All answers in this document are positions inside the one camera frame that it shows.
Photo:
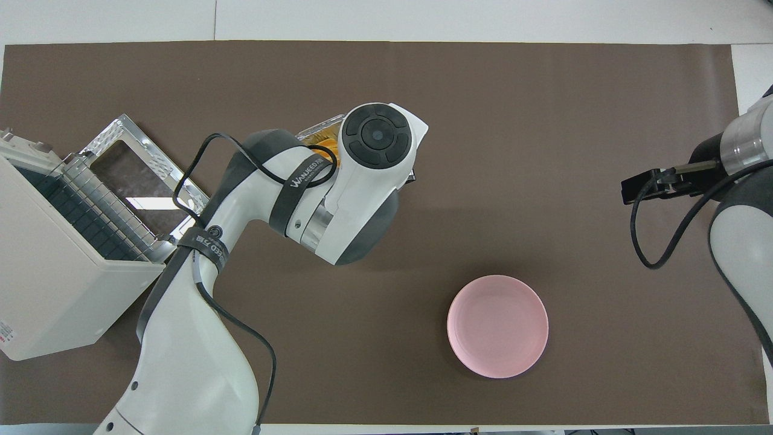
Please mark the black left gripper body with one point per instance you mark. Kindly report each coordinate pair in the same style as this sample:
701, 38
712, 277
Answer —
412, 176

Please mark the pink round plate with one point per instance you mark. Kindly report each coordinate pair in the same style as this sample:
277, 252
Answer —
498, 326

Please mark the white toaster oven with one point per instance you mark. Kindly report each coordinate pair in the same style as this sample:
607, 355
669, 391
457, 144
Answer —
48, 290

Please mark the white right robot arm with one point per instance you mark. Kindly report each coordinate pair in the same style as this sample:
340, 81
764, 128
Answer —
743, 254

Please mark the glass oven door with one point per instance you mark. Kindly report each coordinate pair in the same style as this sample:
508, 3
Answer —
130, 172

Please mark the brown table mat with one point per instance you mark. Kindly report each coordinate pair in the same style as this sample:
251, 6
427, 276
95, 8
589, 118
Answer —
543, 121

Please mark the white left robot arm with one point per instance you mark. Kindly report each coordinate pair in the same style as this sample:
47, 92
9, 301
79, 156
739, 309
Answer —
181, 362

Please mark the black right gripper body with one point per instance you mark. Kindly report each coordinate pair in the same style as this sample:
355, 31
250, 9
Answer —
706, 148

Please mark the yellow sliced bread loaf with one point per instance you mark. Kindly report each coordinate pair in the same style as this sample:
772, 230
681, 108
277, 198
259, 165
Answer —
323, 156

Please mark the aluminium foil tray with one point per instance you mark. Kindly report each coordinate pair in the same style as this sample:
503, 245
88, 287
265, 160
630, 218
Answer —
320, 125

